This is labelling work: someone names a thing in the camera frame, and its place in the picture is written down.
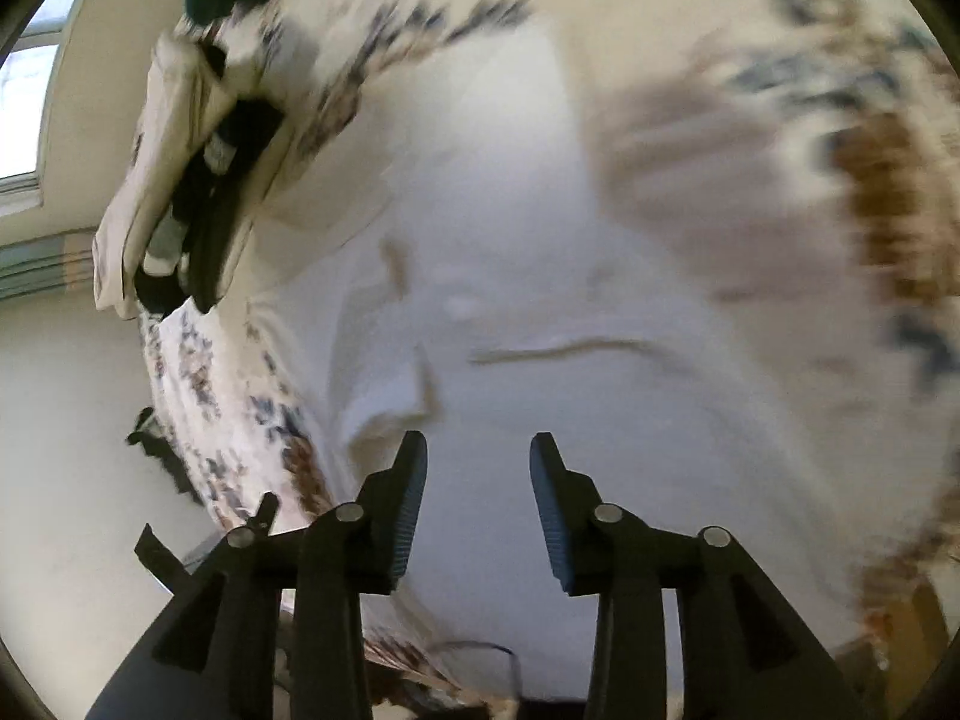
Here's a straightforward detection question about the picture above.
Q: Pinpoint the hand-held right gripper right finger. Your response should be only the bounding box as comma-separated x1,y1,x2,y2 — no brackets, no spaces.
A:
529,431,865,720

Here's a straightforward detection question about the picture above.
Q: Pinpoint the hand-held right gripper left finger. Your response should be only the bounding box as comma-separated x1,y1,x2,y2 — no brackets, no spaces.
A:
86,431,429,720

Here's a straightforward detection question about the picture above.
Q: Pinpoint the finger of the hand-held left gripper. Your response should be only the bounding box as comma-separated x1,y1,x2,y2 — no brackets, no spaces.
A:
182,178,248,316

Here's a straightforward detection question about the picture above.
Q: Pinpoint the beige fabric laundry basket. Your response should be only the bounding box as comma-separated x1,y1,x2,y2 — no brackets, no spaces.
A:
91,34,305,320

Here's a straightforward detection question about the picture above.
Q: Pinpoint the white small garment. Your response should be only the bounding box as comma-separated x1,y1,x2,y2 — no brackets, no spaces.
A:
251,15,863,700

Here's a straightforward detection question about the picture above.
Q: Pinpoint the window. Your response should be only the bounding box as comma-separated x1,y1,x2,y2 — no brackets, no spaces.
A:
0,0,107,200

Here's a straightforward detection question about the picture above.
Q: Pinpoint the wooden furniture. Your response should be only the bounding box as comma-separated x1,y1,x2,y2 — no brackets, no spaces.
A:
862,581,957,695

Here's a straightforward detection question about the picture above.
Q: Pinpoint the floral printed bed sheet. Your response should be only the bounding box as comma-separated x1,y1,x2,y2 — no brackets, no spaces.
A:
139,0,960,713

